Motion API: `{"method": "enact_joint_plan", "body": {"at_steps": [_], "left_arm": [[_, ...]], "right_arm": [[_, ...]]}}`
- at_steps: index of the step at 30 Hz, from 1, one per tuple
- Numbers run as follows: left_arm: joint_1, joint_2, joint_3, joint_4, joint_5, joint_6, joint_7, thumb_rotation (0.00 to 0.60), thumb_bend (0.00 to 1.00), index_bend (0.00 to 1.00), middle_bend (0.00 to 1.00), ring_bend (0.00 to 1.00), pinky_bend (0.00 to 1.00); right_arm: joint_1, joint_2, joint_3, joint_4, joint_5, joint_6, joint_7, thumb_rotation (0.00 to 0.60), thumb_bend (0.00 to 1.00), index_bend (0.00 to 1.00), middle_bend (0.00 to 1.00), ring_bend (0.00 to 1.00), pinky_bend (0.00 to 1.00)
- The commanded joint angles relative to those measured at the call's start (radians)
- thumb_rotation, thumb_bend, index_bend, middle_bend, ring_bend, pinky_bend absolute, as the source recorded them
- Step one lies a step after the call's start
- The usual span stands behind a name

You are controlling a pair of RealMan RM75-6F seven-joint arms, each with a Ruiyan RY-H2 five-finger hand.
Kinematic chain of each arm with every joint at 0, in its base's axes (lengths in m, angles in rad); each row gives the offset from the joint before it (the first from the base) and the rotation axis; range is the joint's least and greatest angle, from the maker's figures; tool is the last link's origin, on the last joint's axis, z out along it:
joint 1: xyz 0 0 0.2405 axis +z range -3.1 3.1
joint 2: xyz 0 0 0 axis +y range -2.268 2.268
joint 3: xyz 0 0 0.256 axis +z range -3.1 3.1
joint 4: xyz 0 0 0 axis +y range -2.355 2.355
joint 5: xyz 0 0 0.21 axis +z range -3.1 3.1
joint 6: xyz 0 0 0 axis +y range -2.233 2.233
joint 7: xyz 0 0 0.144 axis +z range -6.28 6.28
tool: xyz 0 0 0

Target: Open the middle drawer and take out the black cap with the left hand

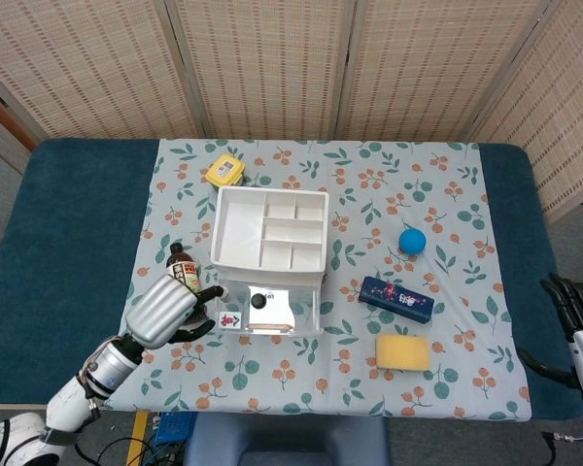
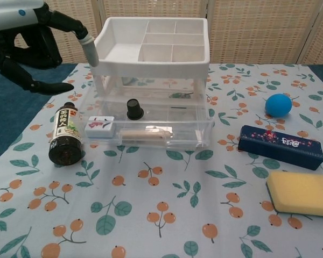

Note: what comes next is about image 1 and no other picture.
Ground navy blue floral box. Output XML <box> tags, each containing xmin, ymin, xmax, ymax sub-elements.
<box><xmin>358</xmin><ymin>275</ymin><xmax>436</xmax><ymax>326</ymax></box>

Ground white plastic drawer organizer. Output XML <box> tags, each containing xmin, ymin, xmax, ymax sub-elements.
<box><xmin>209</xmin><ymin>185</ymin><xmax>331</xmax><ymax>288</ymax></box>

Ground blue ball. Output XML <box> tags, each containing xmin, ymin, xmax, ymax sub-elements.
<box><xmin>398</xmin><ymin>228</ymin><xmax>429</xmax><ymax>257</ymax></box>

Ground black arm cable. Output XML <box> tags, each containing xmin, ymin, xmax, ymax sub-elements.
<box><xmin>83</xmin><ymin>385</ymin><xmax>102</xmax><ymax>424</ymax></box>

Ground black floor cable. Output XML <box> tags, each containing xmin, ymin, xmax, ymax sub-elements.
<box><xmin>75</xmin><ymin>435</ymin><xmax>187</xmax><ymax>466</ymax></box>

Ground floral print tablecloth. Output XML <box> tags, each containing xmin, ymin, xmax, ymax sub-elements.
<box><xmin>109</xmin><ymin>138</ymin><xmax>533</xmax><ymax>421</ymax></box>

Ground black cable with connector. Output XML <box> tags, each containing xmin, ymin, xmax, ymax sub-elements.
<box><xmin>540</xmin><ymin>430</ymin><xmax>583</xmax><ymax>466</ymax></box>

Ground yellow lidded container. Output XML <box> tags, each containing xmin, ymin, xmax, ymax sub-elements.
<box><xmin>204</xmin><ymin>153</ymin><xmax>247</xmax><ymax>188</ymax></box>

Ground coloured wrist wires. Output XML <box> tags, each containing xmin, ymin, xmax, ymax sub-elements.
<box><xmin>79</xmin><ymin>339</ymin><xmax>109</xmax><ymax>385</ymax></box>

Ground white mahjong tile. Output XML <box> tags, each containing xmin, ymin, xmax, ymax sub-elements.
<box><xmin>217</xmin><ymin>311</ymin><xmax>245</xmax><ymax>331</ymax></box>

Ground clear plastic drawer with tile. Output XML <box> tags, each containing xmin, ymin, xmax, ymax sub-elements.
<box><xmin>214</xmin><ymin>279</ymin><xmax>324</xmax><ymax>338</ymax></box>

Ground brown wooden panel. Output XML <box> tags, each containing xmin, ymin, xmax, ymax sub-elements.
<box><xmin>0</xmin><ymin>80</ymin><xmax>39</xmax><ymax>152</ymax></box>

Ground blue plastic basket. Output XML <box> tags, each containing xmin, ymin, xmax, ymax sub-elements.
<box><xmin>154</xmin><ymin>412</ymin><xmax>198</xmax><ymax>446</ymax></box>

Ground dark sauce bottle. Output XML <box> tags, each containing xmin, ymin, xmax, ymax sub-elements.
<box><xmin>166</xmin><ymin>242</ymin><xmax>207</xmax><ymax>298</ymax></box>

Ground black velcro strap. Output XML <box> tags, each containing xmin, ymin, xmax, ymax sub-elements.
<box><xmin>40</xmin><ymin>425</ymin><xmax>78</xmax><ymax>447</ymax></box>

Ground blue padded seat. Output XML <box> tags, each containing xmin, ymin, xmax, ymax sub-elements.
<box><xmin>183</xmin><ymin>415</ymin><xmax>391</xmax><ymax>466</ymax></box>

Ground teal table cover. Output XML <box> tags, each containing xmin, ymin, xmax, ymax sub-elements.
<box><xmin>0</xmin><ymin>138</ymin><xmax>583</xmax><ymax>421</ymax></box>

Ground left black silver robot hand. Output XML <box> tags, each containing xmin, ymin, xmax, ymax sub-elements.
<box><xmin>124</xmin><ymin>275</ymin><xmax>230</xmax><ymax>351</ymax></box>

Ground bamboo folding screen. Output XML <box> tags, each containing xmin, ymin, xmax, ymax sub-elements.
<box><xmin>0</xmin><ymin>0</ymin><xmax>583</xmax><ymax>225</ymax></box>

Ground yellow sponge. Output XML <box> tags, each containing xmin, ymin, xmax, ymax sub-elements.
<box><xmin>374</xmin><ymin>332</ymin><xmax>431</xmax><ymax>373</ymax></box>

